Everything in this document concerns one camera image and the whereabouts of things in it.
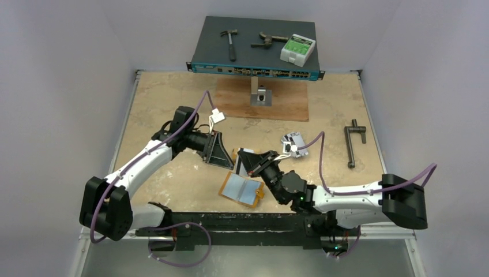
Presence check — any single white credit card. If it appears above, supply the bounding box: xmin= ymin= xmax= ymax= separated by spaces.
xmin=232 ymin=148 xmax=255 ymax=177

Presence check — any metal stand bracket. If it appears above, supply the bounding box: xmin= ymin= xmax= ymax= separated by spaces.
xmin=250 ymin=76 xmax=272 ymax=107

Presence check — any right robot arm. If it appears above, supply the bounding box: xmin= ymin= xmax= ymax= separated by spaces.
xmin=238 ymin=150 xmax=428 ymax=235

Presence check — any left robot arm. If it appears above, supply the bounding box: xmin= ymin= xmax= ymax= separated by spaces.
xmin=79 ymin=106 xmax=234 ymax=241

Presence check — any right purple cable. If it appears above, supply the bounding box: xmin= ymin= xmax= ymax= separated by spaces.
xmin=298 ymin=131 xmax=438 ymax=260

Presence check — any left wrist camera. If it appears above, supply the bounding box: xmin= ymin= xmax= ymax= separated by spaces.
xmin=209 ymin=108 xmax=226 ymax=133

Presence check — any dark metal T-handle tool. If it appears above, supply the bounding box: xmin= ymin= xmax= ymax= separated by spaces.
xmin=344 ymin=118 xmax=367 ymax=169

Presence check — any blue network switch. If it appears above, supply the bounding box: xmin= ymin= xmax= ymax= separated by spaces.
xmin=187 ymin=16 xmax=325 ymax=81

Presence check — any small hammer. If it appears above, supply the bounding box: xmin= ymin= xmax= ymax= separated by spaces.
xmin=220 ymin=29 xmax=238 ymax=62

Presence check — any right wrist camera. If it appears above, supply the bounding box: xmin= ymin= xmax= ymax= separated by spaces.
xmin=274 ymin=141 xmax=298 ymax=161

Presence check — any white credit card stack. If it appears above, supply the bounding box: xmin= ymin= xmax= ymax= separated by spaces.
xmin=281 ymin=132 xmax=309 ymax=158

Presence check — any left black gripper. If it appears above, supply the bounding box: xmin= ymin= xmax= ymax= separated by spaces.
xmin=185 ymin=130 xmax=234 ymax=170

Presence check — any aluminium frame rail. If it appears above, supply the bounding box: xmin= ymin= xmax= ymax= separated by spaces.
xmin=74 ymin=70 xmax=143 ymax=277

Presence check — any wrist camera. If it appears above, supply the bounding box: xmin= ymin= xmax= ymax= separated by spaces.
xmin=209 ymin=108 xmax=226 ymax=133
xmin=274 ymin=141 xmax=298 ymax=161

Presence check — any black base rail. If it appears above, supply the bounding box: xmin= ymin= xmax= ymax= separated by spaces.
xmin=135 ymin=212 xmax=359 ymax=252

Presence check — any plywood board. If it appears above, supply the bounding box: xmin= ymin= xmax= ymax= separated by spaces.
xmin=213 ymin=77 xmax=309 ymax=122

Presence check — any orange leather card holder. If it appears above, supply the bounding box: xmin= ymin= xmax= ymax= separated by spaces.
xmin=218 ymin=171 xmax=265 ymax=208

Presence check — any white green electronic box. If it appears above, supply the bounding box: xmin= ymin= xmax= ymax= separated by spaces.
xmin=280 ymin=34 xmax=316 ymax=67

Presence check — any brass clamp tool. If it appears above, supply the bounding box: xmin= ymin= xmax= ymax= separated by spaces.
xmin=250 ymin=32 xmax=289 ymax=49

